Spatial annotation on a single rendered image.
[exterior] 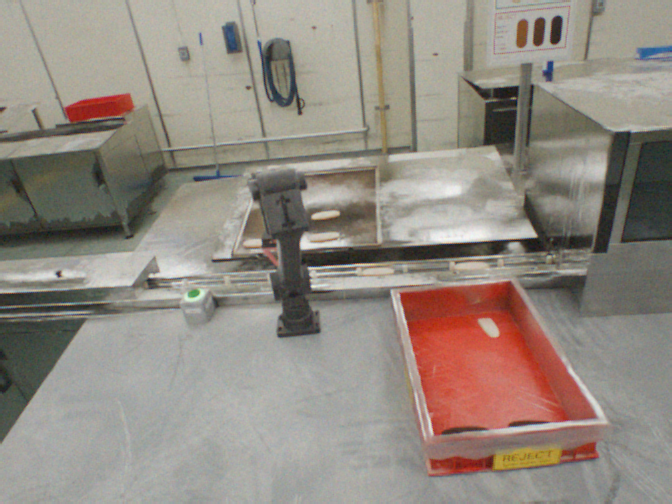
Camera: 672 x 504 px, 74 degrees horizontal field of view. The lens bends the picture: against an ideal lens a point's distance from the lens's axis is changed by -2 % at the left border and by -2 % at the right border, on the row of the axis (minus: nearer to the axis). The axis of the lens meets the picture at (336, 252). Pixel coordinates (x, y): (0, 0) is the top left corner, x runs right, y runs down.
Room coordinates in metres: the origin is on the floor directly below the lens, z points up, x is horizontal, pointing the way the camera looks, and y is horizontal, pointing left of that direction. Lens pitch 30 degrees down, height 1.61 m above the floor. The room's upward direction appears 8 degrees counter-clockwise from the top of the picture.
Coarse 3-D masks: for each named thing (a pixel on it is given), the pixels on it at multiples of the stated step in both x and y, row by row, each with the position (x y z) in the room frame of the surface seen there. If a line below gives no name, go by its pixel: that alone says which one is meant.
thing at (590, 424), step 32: (416, 288) 0.96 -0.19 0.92; (448, 288) 0.95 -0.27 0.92; (480, 288) 0.94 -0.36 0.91; (512, 288) 0.92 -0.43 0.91; (544, 352) 0.72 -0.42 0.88; (416, 384) 0.64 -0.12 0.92; (576, 384) 0.59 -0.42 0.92; (416, 416) 0.58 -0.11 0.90; (576, 416) 0.56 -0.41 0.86; (448, 448) 0.50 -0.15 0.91; (480, 448) 0.50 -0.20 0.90; (512, 448) 0.49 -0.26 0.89; (544, 448) 0.49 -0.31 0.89
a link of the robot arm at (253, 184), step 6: (252, 174) 1.18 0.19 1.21; (258, 174) 1.08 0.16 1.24; (300, 174) 0.85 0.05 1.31; (252, 180) 0.84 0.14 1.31; (300, 180) 0.84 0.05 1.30; (252, 186) 0.83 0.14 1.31; (258, 186) 0.83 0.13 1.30; (300, 186) 0.84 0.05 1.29; (306, 186) 0.84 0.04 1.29; (252, 192) 0.82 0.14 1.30; (258, 192) 0.82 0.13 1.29; (252, 198) 0.87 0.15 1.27; (258, 198) 0.83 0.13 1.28
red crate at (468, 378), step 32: (416, 320) 0.95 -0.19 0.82; (448, 320) 0.94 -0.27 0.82; (512, 320) 0.90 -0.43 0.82; (416, 352) 0.83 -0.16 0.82; (448, 352) 0.82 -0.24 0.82; (480, 352) 0.80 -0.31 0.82; (512, 352) 0.79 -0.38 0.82; (448, 384) 0.72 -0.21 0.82; (480, 384) 0.71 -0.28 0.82; (512, 384) 0.69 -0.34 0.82; (544, 384) 0.68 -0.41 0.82; (448, 416) 0.63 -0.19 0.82; (480, 416) 0.62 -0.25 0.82; (512, 416) 0.61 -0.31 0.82; (544, 416) 0.60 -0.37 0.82; (576, 448) 0.49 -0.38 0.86
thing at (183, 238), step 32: (512, 160) 2.02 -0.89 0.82; (192, 192) 2.18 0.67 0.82; (224, 192) 2.11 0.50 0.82; (160, 224) 1.83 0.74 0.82; (192, 224) 1.79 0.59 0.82; (160, 256) 1.53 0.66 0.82; (192, 256) 1.50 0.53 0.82; (320, 256) 1.37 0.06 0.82; (352, 256) 1.34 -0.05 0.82; (384, 256) 1.31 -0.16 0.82; (416, 256) 1.28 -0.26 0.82; (448, 256) 1.26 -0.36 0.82
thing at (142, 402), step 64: (128, 320) 1.14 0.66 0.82; (256, 320) 1.05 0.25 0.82; (384, 320) 0.98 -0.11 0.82; (576, 320) 0.87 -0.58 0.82; (640, 320) 0.84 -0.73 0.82; (64, 384) 0.89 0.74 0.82; (128, 384) 0.86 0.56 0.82; (192, 384) 0.83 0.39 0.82; (256, 384) 0.80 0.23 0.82; (320, 384) 0.77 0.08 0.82; (384, 384) 0.75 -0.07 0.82; (640, 384) 0.65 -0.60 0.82; (0, 448) 0.70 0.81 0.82; (64, 448) 0.68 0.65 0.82; (128, 448) 0.66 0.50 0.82; (192, 448) 0.64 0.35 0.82; (256, 448) 0.62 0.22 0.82; (320, 448) 0.60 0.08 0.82; (384, 448) 0.58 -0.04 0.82; (640, 448) 0.50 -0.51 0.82
